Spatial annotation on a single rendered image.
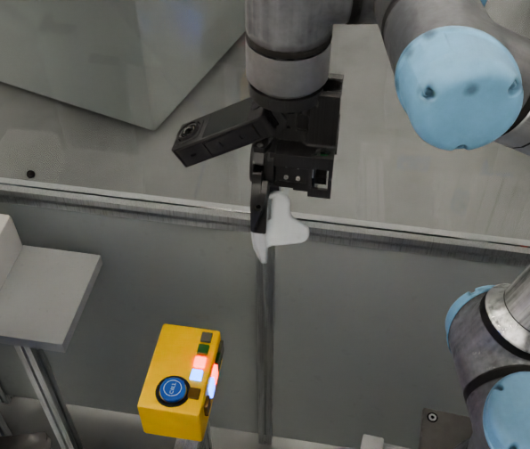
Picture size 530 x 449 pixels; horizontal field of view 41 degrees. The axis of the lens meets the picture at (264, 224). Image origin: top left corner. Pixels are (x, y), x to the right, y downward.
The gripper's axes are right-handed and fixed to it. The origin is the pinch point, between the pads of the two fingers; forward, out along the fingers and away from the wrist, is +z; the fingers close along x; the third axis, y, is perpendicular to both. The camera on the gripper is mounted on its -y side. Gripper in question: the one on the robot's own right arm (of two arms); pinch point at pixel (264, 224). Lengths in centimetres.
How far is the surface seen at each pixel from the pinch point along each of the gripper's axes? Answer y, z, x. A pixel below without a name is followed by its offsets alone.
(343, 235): 9, 49, 45
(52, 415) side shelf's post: -62, 116, 28
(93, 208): -45, 50, 45
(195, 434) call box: -10.5, 47.0, -3.4
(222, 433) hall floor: -21, 148, 46
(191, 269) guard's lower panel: -25, 67, 46
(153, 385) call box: -17.8, 40.8, 0.6
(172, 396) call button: -14.1, 39.8, -1.4
